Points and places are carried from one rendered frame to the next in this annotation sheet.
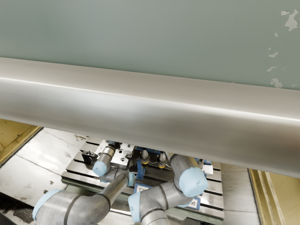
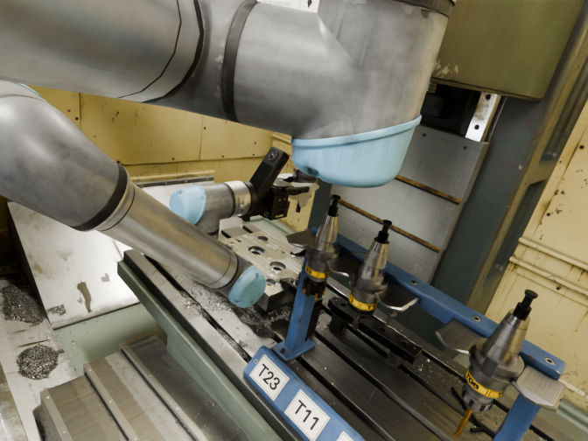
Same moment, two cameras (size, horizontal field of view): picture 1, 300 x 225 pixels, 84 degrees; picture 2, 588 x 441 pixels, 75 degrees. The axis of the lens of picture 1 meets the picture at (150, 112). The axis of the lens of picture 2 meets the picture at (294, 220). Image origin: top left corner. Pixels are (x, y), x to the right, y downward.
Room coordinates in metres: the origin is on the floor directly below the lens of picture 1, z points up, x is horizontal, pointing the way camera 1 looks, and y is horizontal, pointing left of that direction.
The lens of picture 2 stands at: (0.03, -0.21, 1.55)
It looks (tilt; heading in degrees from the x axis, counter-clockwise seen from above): 24 degrees down; 27
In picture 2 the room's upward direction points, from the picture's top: 12 degrees clockwise
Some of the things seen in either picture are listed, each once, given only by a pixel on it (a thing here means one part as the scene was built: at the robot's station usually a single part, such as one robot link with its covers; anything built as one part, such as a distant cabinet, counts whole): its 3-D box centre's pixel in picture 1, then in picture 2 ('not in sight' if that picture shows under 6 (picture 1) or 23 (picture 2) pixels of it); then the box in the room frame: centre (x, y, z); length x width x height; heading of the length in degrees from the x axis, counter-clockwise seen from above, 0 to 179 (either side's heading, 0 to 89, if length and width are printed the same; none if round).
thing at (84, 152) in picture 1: (90, 156); not in sight; (0.82, 0.47, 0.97); 0.13 x 0.03 x 0.15; 76
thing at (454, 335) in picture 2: not in sight; (458, 337); (0.58, -0.23, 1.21); 0.07 x 0.05 x 0.01; 166
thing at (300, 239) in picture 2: (136, 155); (302, 239); (0.66, 0.09, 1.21); 0.07 x 0.05 x 0.01; 166
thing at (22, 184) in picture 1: (62, 155); (163, 242); (1.01, 0.85, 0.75); 0.89 x 0.67 x 0.26; 166
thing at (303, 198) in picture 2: not in sight; (304, 195); (0.82, 0.18, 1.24); 0.09 x 0.03 x 0.06; 152
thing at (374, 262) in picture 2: (162, 155); (375, 258); (0.62, -0.07, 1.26); 0.04 x 0.04 x 0.07
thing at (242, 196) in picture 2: (108, 153); (234, 199); (0.65, 0.25, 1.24); 0.08 x 0.05 x 0.08; 76
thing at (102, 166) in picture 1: (102, 164); (201, 206); (0.57, 0.28, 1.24); 0.11 x 0.08 x 0.09; 166
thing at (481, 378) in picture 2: not in sight; (487, 375); (0.56, -0.29, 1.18); 0.05 x 0.05 x 0.03
